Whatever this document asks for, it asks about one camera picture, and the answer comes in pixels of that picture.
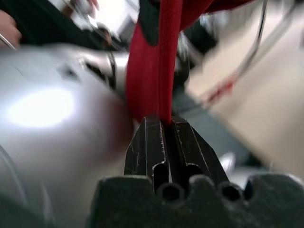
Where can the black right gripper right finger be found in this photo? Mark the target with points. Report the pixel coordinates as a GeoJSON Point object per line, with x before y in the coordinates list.
{"type": "Point", "coordinates": [190, 149]}

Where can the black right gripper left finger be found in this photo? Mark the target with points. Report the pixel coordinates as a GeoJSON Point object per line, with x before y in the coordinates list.
{"type": "Point", "coordinates": [145, 152]}

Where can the person's bare hand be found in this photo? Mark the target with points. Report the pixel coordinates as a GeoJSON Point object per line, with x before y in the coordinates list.
{"type": "Point", "coordinates": [8, 28]}

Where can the cardboard box with red print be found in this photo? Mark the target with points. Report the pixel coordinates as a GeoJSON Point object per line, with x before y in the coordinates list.
{"type": "Point", "coordinates": [256, 107]}

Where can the person in dark clothing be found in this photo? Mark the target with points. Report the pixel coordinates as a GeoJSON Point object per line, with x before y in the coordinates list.
{"type": "Point", "coordinates": [47, 21]}

